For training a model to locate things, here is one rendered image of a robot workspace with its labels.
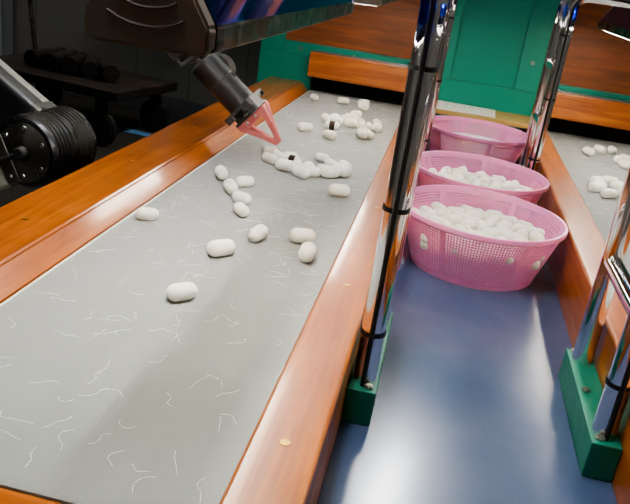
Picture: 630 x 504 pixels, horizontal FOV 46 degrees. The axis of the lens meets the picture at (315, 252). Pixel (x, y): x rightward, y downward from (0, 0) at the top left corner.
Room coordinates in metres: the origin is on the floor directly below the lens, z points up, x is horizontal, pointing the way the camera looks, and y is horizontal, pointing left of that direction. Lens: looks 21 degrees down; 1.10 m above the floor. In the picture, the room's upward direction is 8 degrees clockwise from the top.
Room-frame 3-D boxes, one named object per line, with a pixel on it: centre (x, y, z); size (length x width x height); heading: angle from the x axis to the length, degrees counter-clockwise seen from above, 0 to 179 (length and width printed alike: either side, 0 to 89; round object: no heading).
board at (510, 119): (2.07, -0.38, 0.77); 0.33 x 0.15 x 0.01; 82
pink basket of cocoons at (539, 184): (1.42, -0.29, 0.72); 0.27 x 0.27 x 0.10
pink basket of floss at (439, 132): (1.86, -0.36, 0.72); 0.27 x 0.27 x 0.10
